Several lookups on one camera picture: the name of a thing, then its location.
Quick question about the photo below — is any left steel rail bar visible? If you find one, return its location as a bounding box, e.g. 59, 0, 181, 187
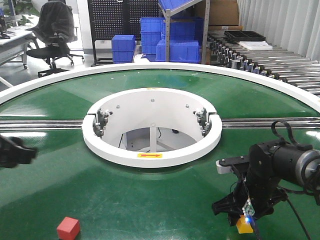
0, 119, 83, 132

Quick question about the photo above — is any yellow arrow direction sticker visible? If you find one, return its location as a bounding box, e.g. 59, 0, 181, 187
137, 152, 163, 159

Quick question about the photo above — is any black compartment tray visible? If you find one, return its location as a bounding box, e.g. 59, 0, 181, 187
224, 30, 266, 42

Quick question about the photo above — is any black office chair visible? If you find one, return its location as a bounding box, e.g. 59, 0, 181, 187
26, 0, 77, 78

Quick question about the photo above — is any white foam sheet stack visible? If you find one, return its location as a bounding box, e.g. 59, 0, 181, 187
238, 41, 273, 51

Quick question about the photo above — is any white inner ring hub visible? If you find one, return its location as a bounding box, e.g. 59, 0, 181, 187
81, 87, 222, 169

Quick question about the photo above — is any red cube block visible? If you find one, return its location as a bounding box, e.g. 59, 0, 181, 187
56, 216, 80, 240

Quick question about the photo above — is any grey metal shelf rack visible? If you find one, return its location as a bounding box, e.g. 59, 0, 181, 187
157, 0, 211, 65

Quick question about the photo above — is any large blue crate front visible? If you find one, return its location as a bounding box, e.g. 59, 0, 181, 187
155, 39, 200, 64

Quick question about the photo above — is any white outer conveyor rim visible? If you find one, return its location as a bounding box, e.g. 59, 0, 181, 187
0, 62, 320, 112

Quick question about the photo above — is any small blue crate stack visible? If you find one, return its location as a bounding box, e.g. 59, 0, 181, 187
111, 34, 136, 64

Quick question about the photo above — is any steel roller conveyor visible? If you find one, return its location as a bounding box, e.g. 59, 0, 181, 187
207, 30, 320, 97

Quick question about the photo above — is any white office desk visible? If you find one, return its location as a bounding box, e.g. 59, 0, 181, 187
0, 14, 41, 88

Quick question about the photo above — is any brown cardboard box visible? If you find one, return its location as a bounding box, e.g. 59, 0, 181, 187
207, 0, 243, 31

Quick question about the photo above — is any steel rail bar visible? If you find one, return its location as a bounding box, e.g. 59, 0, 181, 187
0, 119, 83, 132
221, 117, 320, 129

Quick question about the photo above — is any yellow studded toy brick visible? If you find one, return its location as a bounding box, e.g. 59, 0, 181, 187
236, 215, 254, 234

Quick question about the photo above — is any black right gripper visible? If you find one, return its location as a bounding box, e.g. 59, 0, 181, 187
211, 144, 288, 227

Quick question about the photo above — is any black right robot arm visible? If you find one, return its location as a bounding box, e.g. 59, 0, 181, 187
211, 120, 320, 226

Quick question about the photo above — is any black perforated pegboard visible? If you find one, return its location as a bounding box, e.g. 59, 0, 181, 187
88, 0, 161, 66

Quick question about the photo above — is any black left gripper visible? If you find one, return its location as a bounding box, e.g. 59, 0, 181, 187
0, 135, 38, 168

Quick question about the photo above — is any tall blue crate stack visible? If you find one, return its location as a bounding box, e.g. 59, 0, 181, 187
140, 17, 165, 55

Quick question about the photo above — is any right steel rail bar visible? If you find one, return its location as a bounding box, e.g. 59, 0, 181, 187
221, 117, 320, 129

